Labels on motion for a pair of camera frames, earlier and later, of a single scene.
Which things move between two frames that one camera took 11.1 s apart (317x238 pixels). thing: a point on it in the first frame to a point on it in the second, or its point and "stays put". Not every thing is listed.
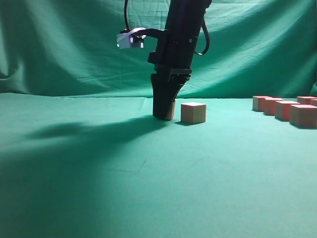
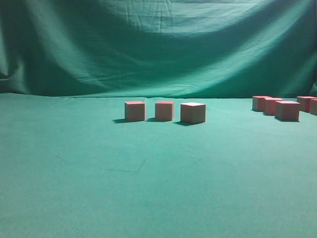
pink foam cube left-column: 303,115 to 134,111
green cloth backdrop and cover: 81,155 stays put
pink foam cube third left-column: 282,109 stays put
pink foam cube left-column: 193,112 stays put
